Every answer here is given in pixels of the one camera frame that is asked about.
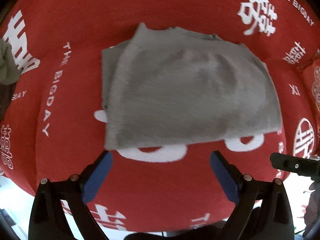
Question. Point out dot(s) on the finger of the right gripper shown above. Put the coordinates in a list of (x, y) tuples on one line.
[(301, 166)]

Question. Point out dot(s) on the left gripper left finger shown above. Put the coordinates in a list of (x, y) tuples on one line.
[(47, 219)]

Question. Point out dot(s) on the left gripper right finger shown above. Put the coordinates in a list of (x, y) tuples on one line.
[(262, 209)]

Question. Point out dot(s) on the red wedding bedspread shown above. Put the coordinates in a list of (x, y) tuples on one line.
[(55, 125)]

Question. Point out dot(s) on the red embroidered pillow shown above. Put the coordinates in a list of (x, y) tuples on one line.
[(309, 73)]

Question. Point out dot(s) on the dark brown garment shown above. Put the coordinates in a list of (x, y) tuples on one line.
[(6, 94)]

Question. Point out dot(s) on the olive green garment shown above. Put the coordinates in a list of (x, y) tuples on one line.
[(9, 74)]

